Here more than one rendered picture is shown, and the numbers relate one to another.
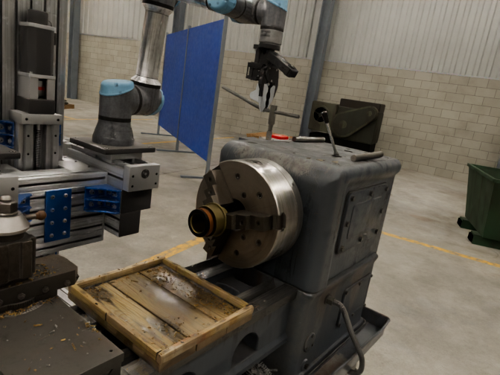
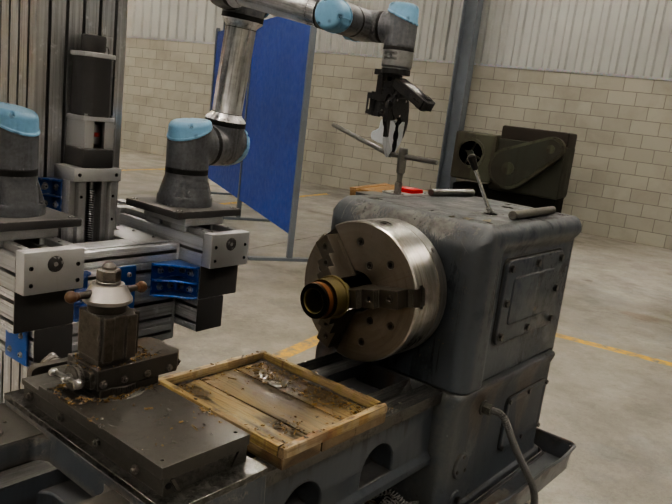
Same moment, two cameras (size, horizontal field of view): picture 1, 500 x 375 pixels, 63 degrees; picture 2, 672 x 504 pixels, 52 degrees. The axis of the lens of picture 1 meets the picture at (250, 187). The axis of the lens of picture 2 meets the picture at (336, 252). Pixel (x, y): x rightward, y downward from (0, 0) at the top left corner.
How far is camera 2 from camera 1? 0.38 m
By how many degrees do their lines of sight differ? 3
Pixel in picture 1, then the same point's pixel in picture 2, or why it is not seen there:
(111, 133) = (184, 191)
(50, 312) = (156, 397)
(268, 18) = (394, 36)
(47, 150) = (102, 216)
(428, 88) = (647, 105)
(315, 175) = (462, 238)
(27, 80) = (80, 125)
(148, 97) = (230, 141)
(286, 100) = (414, 130)
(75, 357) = (199, 436)
